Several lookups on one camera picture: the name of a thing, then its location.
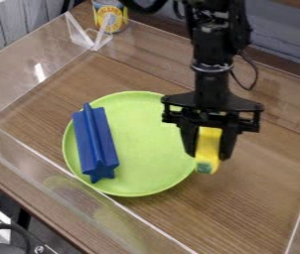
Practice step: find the blue star-shaped block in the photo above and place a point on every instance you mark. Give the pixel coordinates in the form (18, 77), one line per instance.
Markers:
(98, 158)

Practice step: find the yellow printed can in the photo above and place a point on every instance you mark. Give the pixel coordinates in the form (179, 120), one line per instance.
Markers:
(110, 13)

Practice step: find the yellow toy banana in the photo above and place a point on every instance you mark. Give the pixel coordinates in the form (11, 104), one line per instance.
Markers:
(208, 150)

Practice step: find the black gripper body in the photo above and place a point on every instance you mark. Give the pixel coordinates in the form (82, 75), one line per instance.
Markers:
(212, 106)

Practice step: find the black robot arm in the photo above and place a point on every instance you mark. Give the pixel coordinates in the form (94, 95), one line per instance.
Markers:
(220, 35)

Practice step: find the clear acrylic corner bracket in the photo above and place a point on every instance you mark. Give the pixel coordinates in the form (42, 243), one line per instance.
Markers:
(89, 38)

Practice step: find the clear acrylic enclosure wall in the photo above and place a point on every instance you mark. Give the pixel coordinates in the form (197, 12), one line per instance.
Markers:
(242, 211)

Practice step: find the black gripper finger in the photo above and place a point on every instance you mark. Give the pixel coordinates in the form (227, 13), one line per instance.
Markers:
(228, 141)
(189, 134)

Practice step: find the green round plate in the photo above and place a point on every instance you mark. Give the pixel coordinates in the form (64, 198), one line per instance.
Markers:
(153, 161)

